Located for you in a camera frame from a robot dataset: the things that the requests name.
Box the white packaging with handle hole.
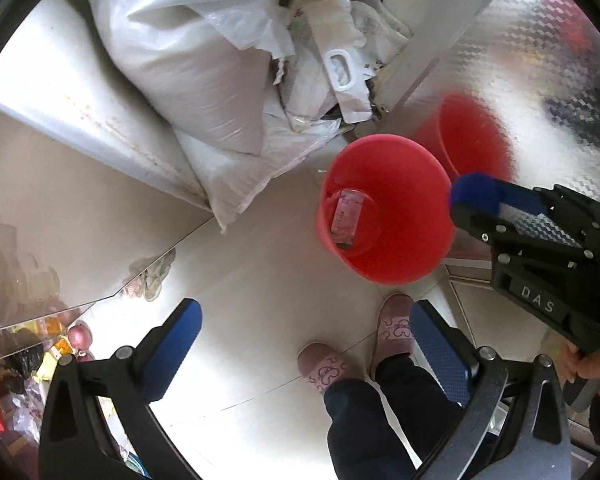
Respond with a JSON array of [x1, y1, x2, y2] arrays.
[[307, 7, 374, 124]]

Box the person's left leg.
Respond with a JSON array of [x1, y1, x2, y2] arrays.
[[322, 377, 433, 480]]

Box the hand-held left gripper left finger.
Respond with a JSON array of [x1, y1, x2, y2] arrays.
[[39, 298, 203, 480]]

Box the glossy beige cabinet door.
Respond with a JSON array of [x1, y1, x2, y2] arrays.
[[0, 95, 216, 363]]

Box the filled white woven sack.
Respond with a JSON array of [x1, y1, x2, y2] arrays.
[[80, 0, 297, 157]]

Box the pink patterned slipper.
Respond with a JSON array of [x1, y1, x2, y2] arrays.
[[297, 342, 364, 397], [369, 294, 417, 382]]

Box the pink wrapper packet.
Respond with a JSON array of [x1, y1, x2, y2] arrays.
[[330, 187, 366, 249]]

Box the crumpled white plastic bags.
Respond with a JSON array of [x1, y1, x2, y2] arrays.
[[275, 0, 412, 133]]

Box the person's right hand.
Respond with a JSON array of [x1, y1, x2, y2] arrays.
[[559, 342, 600, 401]]

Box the red onion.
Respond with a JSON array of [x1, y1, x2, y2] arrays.
[[67, 324, 94, 357]]

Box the silver patterned cabinet door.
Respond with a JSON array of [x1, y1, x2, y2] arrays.
[[375, 0, 600, 267]]

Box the flat white woven sack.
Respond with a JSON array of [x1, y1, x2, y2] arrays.
[[172, 107, 353, 234]]

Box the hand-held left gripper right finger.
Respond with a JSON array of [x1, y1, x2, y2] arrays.
[[409, 299, 573, 480]]

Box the white cabinet panel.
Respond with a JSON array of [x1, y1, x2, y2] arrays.
[[0, 0, 216, 212]]

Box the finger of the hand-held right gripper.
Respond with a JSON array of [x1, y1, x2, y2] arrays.
[[500, 180, 600, 257], [449, 172, 588, 261]]

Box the red plastic bucket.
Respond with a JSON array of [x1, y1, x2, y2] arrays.
[[316, 134, 457, 283]]

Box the black plastic bag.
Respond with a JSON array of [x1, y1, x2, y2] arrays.
[[0, 345, 48, 393]]

